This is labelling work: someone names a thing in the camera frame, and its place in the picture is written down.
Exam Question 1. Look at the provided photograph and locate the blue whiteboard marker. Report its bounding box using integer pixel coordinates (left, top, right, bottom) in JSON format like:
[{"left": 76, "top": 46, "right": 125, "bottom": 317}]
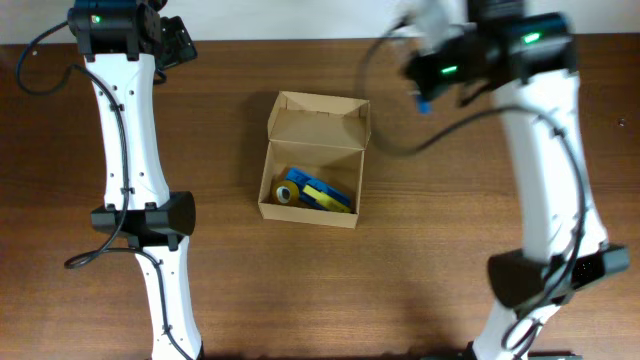
[{"left": 415, "top": 95, "right": 432, "bottom": 115}]

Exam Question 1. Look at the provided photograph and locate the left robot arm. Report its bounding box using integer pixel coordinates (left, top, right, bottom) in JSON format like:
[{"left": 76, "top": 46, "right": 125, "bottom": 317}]
[{"left": 65, "top": 0, "right": 204, "bottom": 359}]

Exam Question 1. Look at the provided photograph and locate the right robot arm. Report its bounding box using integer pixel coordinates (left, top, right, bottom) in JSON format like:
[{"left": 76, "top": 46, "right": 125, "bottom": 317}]
[{"left": 405, "top": 1, "right": 630, "bottom": 359}]

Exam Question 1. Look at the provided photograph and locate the yellow tape roll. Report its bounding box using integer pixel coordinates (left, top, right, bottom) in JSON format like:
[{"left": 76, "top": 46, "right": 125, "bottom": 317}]
[{"left": 271, "top": 180, "right": 300, "bottom": 206}]

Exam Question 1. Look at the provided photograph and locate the yellow highlighter pen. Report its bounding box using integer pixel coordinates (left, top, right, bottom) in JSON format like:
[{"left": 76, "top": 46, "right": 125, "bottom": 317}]
[{"left": 303, "top": 185, "right": 351, "bottom": 213}]

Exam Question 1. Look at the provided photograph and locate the brown cardboard box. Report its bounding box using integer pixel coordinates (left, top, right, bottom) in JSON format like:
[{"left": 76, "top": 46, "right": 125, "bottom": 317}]
[{"left": 258, "top": 91, "right": 371, "bottom": 228}]

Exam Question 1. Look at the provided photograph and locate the blue plastic case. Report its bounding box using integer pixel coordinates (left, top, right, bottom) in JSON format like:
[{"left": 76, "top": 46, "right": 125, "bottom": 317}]
[{"left": 285, "top": 168, "right": 351, "bottom": 210}]

